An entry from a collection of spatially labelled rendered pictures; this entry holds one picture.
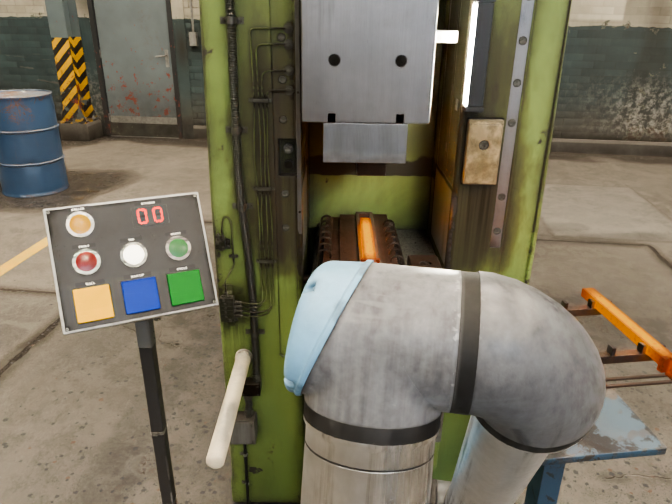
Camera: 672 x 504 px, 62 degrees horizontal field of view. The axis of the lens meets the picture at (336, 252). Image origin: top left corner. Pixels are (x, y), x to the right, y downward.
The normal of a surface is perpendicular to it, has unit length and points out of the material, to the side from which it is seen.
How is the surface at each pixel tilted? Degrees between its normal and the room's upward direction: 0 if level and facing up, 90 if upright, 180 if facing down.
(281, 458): 90
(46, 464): 0
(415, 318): 46
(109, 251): 60
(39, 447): 0
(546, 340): 53
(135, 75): 90
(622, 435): 0
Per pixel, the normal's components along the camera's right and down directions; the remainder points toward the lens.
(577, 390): 0.47, 0.19
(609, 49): -0.11, 0.36
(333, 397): -0.55, 0.04
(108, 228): 0.36, -0.14
